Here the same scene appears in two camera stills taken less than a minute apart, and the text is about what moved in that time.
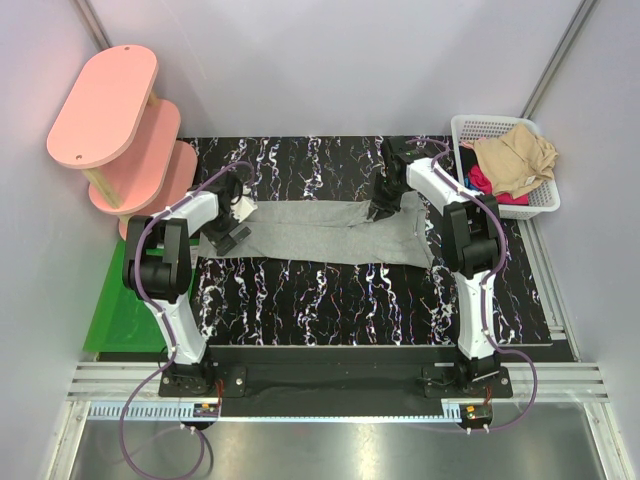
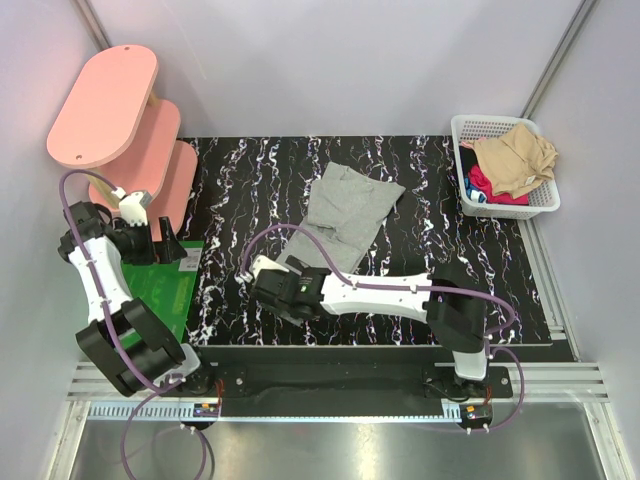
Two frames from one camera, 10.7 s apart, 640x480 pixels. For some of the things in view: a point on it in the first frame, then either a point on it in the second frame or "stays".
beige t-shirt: x=516 y=162 stays
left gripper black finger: x=234 y=238 -> x=168 y=234
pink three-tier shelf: x=108 y=124 stays
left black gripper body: x=218 y=228 -> x=137 y=246
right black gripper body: x=386 y=193 -> x=286 y=314
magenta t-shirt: x=481 y=183 stays
